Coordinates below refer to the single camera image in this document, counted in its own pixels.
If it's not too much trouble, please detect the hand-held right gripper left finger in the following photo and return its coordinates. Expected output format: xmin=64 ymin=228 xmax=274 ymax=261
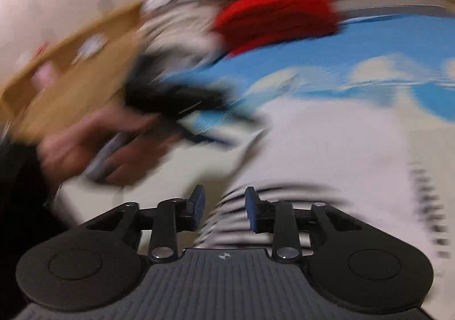
xmin=83 ymin=185 xmax=206 ymax=264

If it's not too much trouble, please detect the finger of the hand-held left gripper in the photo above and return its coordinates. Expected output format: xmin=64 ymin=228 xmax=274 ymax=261
xmin=176 ymin=117 xmax=237 ymax=147
xmin=213 ymin=86 xmax=262 ymax=123

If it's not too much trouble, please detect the blue printed bed sheet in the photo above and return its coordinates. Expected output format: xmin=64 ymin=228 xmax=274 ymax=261
xmin=156 ymin=7 xmax=455 ymax=150

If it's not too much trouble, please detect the black white striped sweater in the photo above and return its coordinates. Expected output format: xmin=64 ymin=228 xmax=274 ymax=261
xmin=194 ymin=93 xmax=455 ymax=260

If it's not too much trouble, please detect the person's left hand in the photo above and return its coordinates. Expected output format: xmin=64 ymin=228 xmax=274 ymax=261
xmin=37 ymin=110 xmax=178 ymax=187

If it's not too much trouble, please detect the crumpled white tissue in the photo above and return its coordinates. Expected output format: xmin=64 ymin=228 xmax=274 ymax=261
xmin=73 ymin=34 xmax=109 ymax=61

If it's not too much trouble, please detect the wooden bed frame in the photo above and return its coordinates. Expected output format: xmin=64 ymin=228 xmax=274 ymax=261
xmin=0 ymin=0 xmax=146 ymax=145

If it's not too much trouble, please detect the red folded knit sweater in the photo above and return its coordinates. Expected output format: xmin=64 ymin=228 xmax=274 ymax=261
xmin=211 ymin=0 xmax=342 ymax=58

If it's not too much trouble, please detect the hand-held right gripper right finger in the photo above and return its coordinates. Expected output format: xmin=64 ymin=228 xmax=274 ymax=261
xmin=245 ymin=186 xmax=359 ymax=264

